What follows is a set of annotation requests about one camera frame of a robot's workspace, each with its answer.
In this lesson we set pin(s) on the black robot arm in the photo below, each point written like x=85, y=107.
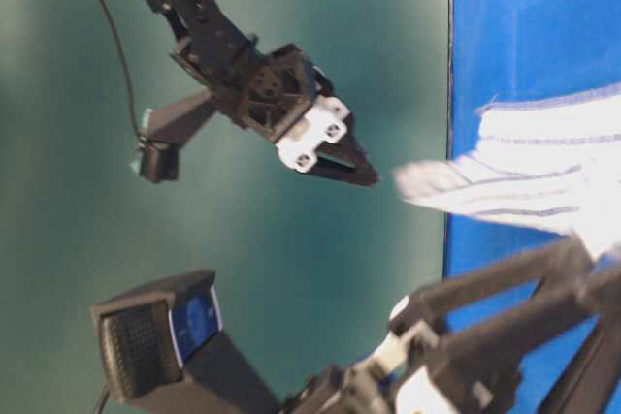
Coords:
x=194, y=11

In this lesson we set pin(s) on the black blue wrist camera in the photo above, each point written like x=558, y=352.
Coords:
x=164, y=350

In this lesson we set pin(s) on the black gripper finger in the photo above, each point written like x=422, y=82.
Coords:
x=550, y=263
x=586, y=385

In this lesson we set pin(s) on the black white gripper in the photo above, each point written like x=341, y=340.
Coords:
x=286, y=99

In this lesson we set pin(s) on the blue table mat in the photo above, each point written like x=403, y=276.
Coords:
x=522, y=50

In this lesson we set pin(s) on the green backdrop board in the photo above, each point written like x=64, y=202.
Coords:
x=307, y=269

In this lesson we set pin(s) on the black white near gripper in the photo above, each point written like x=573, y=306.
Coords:
x=392, y=378

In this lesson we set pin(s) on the white blue checked towel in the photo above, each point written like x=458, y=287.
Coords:
x=551, y=165

